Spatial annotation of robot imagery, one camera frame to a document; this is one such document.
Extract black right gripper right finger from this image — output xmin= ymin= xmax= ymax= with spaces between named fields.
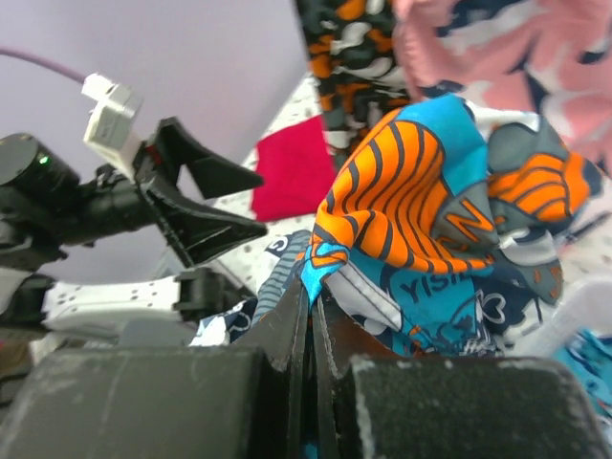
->
xmin=313 ymin=295 xmax=363 ymax=459

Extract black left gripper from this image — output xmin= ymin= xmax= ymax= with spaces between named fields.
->
xmin=95 ymin=118 xmax=268 ymax=268

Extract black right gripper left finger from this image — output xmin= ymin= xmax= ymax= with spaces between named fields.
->
xmin=234 ymin=278 xmax=309 ymax=458

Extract blue orange patterned shorts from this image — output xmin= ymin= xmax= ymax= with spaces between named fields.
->
xmin=193 ymin=95 xmax=611 ymax=357

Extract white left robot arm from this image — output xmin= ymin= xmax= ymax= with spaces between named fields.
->
xmin=1 ymin=118 xmax=267 ymax=341

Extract black orange camouflage shorts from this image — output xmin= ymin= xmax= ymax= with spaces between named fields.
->
xmin=294 ymin=0 xmax=410 ymax=166

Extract light blue shark shorts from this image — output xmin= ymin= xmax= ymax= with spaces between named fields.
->
xmin=553 ymin=330 xmax=611 ymax=424

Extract pink patterned shorts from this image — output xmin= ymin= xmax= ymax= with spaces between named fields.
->
xmin=393 ymin=1 xmax=611 ymax=171

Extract red folded cloth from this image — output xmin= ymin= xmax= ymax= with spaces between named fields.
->
xmin=251 ymin=116 xmax=336 ymax=222

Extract white plastic basket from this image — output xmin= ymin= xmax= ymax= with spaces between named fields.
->
xmin=540 ymin=275 xmax=611 ymax=354

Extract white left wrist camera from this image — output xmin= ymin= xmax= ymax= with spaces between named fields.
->
xmin=81 ymin=74 xmax=143 ymax=183

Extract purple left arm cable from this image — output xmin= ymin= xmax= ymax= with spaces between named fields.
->
xmin=0 ymin=46 xmax=88 ymax=85

